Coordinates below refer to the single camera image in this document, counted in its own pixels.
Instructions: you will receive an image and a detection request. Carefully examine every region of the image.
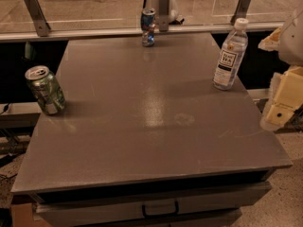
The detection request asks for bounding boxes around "blue red energy drink can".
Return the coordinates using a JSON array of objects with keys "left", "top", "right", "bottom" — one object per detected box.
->
[{"left": 140, "top": 8, "right": 155, "bottom": 47}]

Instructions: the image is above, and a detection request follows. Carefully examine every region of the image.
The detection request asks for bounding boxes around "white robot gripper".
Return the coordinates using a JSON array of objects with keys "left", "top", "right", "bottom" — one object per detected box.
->
[{"left": 258, "top": 7, "right": 303, "bottom": 131}]

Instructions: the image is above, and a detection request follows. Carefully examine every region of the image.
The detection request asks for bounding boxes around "clear blue plastic bottle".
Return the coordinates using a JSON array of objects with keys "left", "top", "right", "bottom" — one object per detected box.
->
[{"left": 213, "top": 18, "right": 248, "bottom": 91}]

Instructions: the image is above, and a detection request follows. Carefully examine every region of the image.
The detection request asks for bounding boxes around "green soda can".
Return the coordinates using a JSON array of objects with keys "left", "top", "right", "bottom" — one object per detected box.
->
[{"left": 25, "top": 65, "right": 65, "bottom": 115}]

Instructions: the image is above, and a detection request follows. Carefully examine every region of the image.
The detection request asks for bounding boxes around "grey cabinet drawer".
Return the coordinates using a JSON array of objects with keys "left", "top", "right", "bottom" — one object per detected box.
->
[{"left": 36, "top": 181, "right": 272, "bottom": 227}]

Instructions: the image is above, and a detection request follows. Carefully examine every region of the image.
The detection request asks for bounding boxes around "right metal rail bracket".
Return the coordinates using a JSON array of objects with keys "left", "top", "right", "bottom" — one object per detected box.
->
[{"left": 230, "top": 0, "right": 251, "bottom": 25}]

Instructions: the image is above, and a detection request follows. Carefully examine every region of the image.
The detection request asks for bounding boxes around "left metal rail bracket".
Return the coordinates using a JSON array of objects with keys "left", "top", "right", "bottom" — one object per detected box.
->
[{"left": 24, "top": 0, "right": 51, "bottom": 37}]

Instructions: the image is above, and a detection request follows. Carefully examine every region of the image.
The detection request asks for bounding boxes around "horizontal metal rail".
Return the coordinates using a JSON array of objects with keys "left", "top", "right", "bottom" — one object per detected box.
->
[{"left": 0, "top": 21, "right": 285, "bottom": 44}]

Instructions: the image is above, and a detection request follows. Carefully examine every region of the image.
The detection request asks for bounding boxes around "black drawer handle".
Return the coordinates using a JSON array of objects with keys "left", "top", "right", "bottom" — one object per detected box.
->
[{"left": 141, "top": 201, "right": 179, "bottom": 218}]

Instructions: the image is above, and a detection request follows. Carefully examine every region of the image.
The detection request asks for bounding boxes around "middle metal rail bracket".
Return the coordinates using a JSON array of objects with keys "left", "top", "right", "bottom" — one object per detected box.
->
[{"left": 158, "top": 0, "right": 169, "bottom": 32}]

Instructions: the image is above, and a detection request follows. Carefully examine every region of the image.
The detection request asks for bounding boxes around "metal rail bracket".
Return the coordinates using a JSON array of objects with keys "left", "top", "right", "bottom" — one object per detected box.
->
[
  {"left": 158, "top": 0, "right": 169, "bottom": 32},
  {"left": 230, "top": 0, "right": 251, "bottom": 25},
  {"left": 24, "top": 0, "right": 51, "bottom": 37}
]

